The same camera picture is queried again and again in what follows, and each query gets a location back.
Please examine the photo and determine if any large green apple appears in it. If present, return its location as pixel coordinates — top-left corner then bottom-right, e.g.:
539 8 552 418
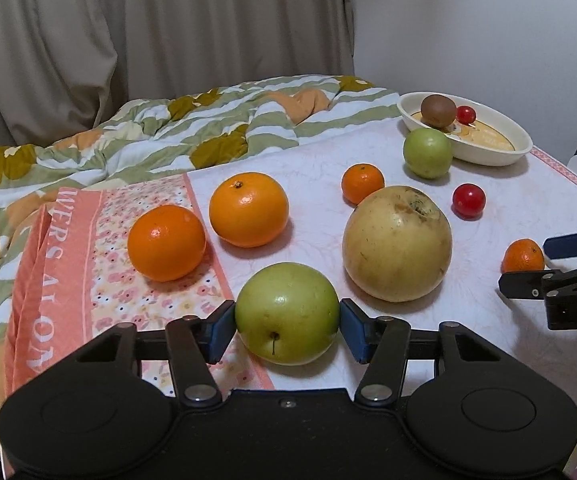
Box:
234 262 341 366

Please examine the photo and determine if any small green apple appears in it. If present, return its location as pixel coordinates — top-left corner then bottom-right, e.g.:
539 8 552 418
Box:
402 127 454 180

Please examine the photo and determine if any large yellow pear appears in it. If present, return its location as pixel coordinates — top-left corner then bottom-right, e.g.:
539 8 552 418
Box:
342 185 453 303

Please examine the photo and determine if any orange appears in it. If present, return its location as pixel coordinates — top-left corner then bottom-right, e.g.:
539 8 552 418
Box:
127 204 206 282
209 172 289 248

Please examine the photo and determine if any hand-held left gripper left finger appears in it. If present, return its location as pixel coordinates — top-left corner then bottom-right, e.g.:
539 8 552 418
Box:
71 300 237 408

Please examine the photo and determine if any beige curtain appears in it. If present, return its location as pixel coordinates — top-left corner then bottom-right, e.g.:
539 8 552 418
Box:
0 0 357 157

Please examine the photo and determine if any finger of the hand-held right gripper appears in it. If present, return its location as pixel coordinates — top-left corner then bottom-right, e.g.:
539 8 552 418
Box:
498 269 545 302
543 224 577 261

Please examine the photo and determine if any white oval bowl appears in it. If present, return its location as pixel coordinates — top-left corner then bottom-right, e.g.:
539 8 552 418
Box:
397 92 533 167

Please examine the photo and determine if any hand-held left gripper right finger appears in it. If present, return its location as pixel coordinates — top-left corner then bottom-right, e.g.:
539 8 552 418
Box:
339 298 504 407

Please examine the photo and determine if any green striped floral blanket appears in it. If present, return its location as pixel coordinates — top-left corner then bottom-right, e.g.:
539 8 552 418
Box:
0 75 402 457

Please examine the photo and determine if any white marbled tablecloth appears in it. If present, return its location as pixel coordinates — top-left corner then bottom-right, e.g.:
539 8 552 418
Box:
186 119 577 480

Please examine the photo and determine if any pink floral cloth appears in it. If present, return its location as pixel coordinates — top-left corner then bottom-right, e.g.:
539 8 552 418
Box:
10 172 275 397

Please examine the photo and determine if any brown kiwi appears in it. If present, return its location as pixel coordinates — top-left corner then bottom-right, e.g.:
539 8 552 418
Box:
421 94 456 127

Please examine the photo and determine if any small mandarin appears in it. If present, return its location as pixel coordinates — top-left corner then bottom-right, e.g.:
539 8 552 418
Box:
341 163 385 206
501 238 545 275

